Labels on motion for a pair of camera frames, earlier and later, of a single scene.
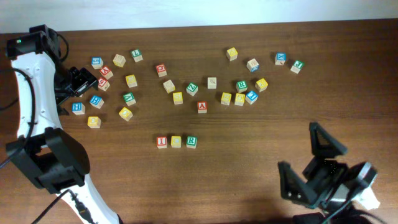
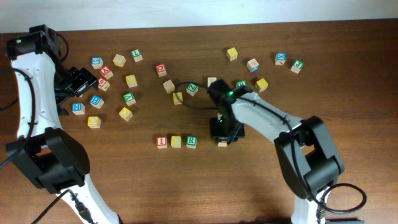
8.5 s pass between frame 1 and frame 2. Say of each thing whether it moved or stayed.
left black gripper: stayed
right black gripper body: moved
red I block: stayed
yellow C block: stayed
